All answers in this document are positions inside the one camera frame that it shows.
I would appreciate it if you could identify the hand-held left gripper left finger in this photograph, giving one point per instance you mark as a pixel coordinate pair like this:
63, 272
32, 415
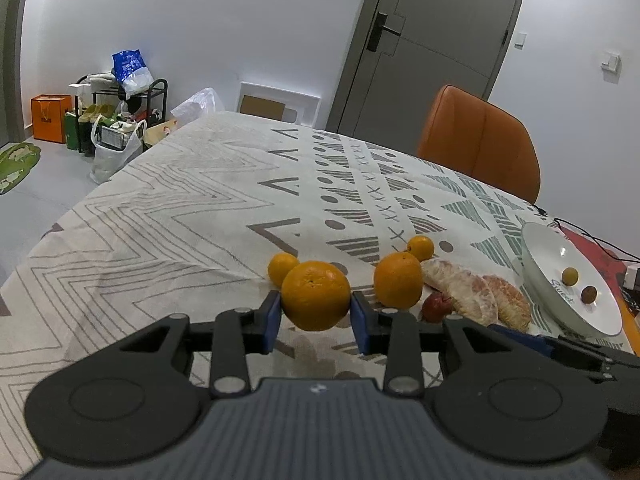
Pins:
272, 322

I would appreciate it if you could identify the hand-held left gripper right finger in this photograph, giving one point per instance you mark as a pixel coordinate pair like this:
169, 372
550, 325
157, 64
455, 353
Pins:
361, 325

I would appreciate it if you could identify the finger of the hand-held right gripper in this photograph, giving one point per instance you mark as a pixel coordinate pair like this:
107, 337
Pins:
525, 342

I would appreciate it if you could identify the peeled pomelo segment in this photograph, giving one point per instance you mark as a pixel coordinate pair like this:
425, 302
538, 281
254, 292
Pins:
460, 287
510, 302

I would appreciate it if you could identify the large orange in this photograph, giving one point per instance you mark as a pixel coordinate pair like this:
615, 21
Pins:
315, 295

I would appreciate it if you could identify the small orange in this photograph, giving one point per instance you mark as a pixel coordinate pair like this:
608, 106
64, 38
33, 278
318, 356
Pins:
280, 266
421, 248

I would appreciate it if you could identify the medium orange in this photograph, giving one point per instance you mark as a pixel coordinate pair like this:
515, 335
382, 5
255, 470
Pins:
397, 280

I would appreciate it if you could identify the small red fruit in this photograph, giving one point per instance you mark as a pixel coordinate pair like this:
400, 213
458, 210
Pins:
435, 307

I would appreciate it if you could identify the white plate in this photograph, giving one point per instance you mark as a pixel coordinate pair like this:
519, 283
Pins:
550, 260

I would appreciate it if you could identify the small brown fruit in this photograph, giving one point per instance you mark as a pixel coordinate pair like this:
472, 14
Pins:
589, 294

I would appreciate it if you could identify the small green fruit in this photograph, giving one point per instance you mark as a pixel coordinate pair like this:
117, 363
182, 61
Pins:
570, 275

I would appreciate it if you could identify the red printed mat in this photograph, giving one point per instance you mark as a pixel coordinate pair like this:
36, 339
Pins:
595, 255

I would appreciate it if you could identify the white power adapter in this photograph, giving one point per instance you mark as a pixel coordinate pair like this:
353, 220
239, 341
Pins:
633, 276

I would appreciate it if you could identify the patterned tablecloth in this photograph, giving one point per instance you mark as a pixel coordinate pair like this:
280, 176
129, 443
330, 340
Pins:
175, 240

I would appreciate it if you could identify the orange chair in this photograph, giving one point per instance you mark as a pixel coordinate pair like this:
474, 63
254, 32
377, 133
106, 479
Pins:
475, 135

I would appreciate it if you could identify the brown cardboard sheet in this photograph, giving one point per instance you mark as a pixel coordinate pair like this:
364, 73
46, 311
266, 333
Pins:
262, 106

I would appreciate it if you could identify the beige paper bag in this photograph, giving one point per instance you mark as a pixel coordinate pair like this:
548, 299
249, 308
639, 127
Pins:
162, 132

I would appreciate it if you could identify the white foam packaging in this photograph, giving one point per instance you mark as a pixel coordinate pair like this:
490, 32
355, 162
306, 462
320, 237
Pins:
305, 105

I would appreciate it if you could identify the clear plastic bag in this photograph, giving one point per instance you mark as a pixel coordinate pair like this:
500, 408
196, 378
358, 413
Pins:
200, 105

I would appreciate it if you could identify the white plastic shopping bag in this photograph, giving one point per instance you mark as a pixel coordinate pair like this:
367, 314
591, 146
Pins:
107, 160

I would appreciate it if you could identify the black shoe rack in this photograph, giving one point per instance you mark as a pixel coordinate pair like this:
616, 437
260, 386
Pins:
160, 92

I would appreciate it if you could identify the olive shoe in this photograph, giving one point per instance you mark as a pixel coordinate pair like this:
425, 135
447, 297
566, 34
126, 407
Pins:
89, 111
106, 110

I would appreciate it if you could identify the green bag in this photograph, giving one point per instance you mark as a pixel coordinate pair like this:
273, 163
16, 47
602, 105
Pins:
72, 132

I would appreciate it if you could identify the blue plastic bag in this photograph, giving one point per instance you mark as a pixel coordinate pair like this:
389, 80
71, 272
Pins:
127, 62

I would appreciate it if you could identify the orange paper bag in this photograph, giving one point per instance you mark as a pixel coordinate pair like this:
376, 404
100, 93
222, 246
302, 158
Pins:
50, 120

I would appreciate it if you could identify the green floor mat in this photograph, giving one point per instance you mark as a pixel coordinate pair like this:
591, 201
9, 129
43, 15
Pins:
15, 165

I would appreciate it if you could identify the grey door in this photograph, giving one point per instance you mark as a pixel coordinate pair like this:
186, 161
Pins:
440, 20

